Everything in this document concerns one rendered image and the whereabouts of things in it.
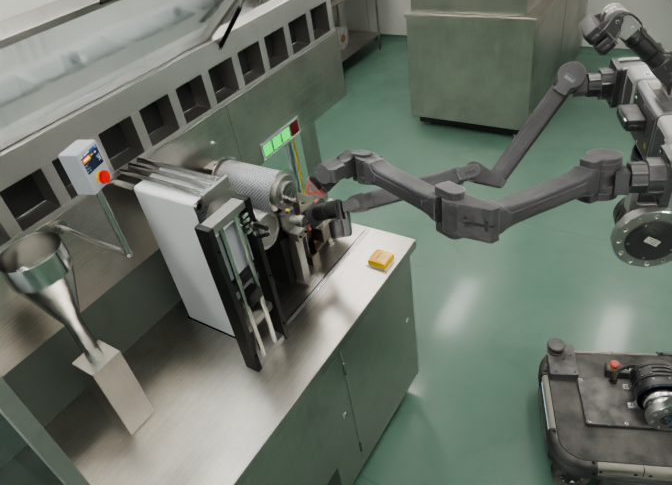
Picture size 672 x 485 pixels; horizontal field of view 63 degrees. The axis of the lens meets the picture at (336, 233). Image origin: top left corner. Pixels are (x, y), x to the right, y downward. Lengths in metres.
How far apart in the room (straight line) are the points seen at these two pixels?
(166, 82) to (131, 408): 0.96
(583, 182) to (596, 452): 1.26
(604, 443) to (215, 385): 1.43
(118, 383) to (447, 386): 1.60
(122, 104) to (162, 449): 0.97
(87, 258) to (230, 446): 0.67
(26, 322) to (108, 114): 0.61
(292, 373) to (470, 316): 1.51
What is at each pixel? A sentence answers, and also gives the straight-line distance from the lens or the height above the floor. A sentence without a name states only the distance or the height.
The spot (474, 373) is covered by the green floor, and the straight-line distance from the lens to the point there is 2.76.
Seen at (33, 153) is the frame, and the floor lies 1.62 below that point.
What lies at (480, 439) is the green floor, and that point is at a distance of 2.57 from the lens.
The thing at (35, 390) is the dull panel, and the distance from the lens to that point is 1.82.
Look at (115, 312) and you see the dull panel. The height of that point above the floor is 1.05.
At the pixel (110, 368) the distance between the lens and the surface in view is 1.56.
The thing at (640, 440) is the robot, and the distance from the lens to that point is 2.40.
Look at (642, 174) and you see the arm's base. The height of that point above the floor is 1.47.
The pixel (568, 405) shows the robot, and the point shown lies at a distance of 2.42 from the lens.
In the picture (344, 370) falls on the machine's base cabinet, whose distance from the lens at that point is 1.89.
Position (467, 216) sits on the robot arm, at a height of 1.51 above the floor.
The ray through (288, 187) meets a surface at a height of 1.27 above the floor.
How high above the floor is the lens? 2.20
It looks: 37 degrees down
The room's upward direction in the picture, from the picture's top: 10 degrees counter-clockwise
